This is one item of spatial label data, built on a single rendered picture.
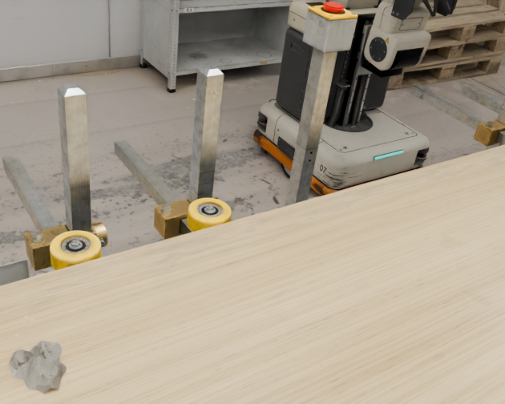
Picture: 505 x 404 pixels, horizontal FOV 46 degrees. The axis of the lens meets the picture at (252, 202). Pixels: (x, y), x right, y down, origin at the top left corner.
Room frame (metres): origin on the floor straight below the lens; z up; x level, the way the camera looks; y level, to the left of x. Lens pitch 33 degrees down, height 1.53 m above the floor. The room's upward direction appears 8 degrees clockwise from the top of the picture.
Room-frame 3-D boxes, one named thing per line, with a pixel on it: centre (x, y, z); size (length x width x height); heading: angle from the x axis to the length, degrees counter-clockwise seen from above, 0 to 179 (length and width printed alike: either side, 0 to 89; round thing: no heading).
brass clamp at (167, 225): (0.99, 0.12, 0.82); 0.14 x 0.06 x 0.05; 128
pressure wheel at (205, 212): (0.90, 0.08, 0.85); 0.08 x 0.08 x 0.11
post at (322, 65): (1.16, -0.10, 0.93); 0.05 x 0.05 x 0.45; 38
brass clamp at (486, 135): (1.60, -0.67, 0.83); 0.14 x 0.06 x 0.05; 128
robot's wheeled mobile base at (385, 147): (2.75, -0.40, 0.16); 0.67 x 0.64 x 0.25; 38
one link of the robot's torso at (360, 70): (2.66, -0.55, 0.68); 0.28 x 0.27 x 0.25; 128
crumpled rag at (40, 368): (0.50, 0.24, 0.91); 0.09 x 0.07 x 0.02; 31
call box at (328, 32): (1.16, -0.10, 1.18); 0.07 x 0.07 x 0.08; 38
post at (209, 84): (1.00, 0.11, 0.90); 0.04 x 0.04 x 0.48; 38
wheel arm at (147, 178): (1.05, 0.20, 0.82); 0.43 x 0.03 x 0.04; 38
